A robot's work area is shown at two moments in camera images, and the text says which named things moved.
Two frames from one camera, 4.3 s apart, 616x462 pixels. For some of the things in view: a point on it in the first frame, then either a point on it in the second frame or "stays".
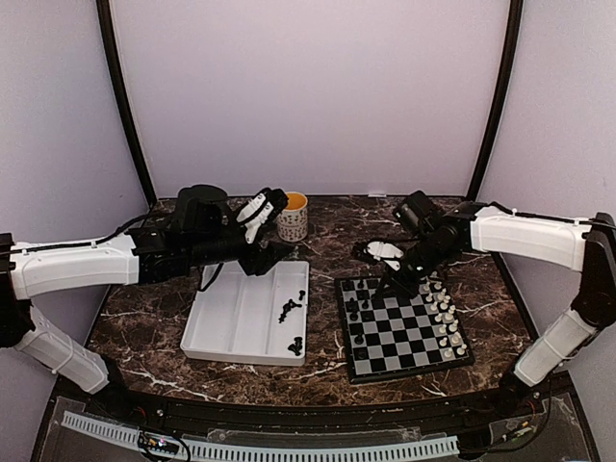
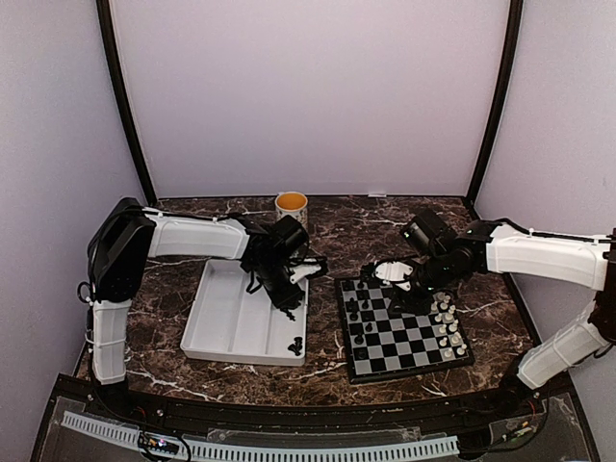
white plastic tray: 260,320 stays
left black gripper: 262,259 -> 286,299
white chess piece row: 446,317 stays
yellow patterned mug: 293,220 stays
